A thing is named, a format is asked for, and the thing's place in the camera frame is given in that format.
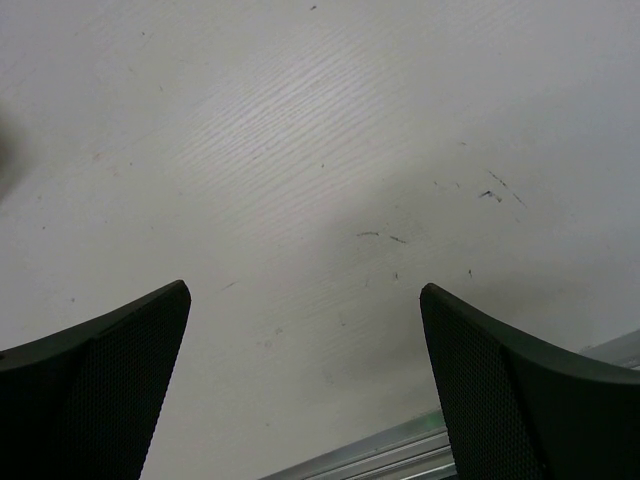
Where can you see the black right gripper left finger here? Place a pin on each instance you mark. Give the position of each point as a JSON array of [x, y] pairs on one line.
[[84, 403]]

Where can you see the aluminium front frame rail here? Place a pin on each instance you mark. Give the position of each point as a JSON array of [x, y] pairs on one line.
[[417, 449]]

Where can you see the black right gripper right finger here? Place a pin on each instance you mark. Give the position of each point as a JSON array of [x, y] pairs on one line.
[[518, 407]]

